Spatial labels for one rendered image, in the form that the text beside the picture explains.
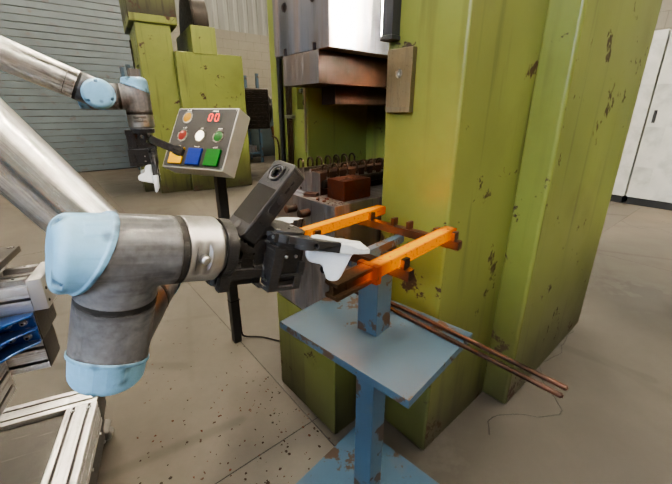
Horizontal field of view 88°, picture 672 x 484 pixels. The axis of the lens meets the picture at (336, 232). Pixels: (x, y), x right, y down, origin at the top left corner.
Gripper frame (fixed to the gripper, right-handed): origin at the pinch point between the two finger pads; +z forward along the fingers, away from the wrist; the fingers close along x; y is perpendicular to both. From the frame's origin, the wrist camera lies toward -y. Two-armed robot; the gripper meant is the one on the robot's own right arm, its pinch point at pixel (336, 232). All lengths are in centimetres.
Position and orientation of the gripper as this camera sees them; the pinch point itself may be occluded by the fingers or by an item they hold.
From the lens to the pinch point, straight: 55.5
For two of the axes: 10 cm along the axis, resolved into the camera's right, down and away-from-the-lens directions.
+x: 6.8, 2.8, -6.7
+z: 7.0, 0.1, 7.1
